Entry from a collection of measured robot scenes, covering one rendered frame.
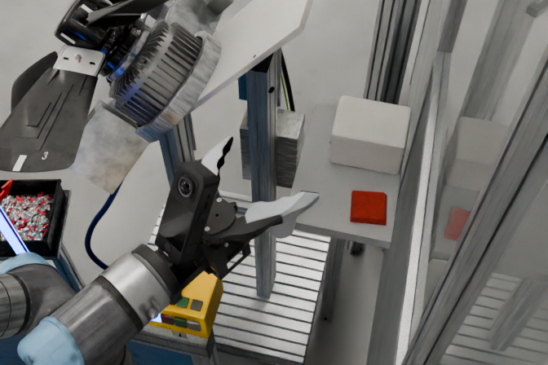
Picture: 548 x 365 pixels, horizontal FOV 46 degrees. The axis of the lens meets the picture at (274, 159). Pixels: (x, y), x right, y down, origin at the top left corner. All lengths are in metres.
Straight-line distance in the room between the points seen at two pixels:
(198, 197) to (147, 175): 1.94
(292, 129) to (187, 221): 0.95
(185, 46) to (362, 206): 0.52
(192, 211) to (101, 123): 0.74
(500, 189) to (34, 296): 0.54
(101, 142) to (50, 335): 0.76
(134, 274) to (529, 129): 0.42
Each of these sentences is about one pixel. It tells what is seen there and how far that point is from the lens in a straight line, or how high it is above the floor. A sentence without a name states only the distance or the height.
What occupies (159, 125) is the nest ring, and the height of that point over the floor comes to 1.08.
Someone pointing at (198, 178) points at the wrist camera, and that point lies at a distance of 0.68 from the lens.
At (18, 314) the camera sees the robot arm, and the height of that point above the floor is 1.39.
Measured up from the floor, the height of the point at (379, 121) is 0.97.
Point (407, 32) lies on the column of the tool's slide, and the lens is 1.58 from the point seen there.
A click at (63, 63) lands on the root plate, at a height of 1.19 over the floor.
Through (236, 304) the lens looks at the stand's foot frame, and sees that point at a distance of 2.21.
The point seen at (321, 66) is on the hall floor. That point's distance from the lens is 2.96.
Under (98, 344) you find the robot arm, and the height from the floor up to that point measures 1.46.
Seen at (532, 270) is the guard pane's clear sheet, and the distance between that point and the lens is 0.50.
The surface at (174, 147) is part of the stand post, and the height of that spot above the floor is 0.84.
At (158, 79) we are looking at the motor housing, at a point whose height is 1.15.
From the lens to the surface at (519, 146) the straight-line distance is 0.54.
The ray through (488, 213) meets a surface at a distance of 0.62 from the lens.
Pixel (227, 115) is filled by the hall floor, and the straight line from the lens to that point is 2.77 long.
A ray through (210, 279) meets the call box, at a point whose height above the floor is 1.07.
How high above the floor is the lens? 2.10
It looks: 53 degrees down
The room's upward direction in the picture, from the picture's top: straight up
